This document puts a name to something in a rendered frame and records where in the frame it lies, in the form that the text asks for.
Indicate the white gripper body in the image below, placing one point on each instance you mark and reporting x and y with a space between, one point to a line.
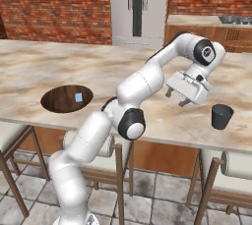
189 87

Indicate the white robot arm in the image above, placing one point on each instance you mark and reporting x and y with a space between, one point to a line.
138 84

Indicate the dark blue glass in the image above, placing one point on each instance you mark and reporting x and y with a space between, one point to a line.
221 117

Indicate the pale blue ice cube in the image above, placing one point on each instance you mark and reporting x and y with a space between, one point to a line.
78 97

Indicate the dark brown ice bowl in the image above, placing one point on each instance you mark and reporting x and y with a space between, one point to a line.
62 99

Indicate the wooden cupboard run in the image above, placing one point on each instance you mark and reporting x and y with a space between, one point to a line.
210 34

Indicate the black hob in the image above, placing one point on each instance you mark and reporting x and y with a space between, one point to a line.
236 19

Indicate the silver fridge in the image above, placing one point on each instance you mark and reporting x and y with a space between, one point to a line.
139 8

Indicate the wooden stool with white cushion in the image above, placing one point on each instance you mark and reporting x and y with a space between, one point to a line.
13 160
108 166
223 183

